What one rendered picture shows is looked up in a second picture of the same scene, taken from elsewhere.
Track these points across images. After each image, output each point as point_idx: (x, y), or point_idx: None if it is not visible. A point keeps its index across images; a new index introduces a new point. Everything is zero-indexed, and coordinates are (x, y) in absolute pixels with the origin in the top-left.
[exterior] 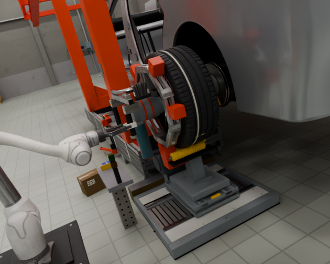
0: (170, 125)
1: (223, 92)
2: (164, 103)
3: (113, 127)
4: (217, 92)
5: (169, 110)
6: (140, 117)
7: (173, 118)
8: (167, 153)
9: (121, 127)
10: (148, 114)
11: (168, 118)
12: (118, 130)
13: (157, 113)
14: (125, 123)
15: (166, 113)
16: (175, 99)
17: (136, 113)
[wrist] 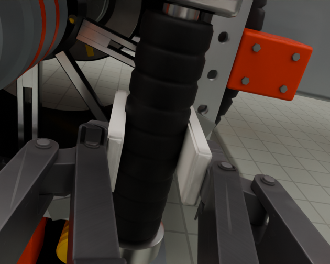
0: (214, 124)
1: (123, 23)
2: (243, 10)
3: (4, 231)
4: (99, 18)
5: (276, 53)
6: (11, 67)
7: (282, 92)
8: (35, 241)
9: (240, 191)
10: (39, 55)
11: (224, 87)
12: None
13: (49, 53)
14: (123, 123)
15: (210, 65)
16: (90, 4)
17: (12, 27)
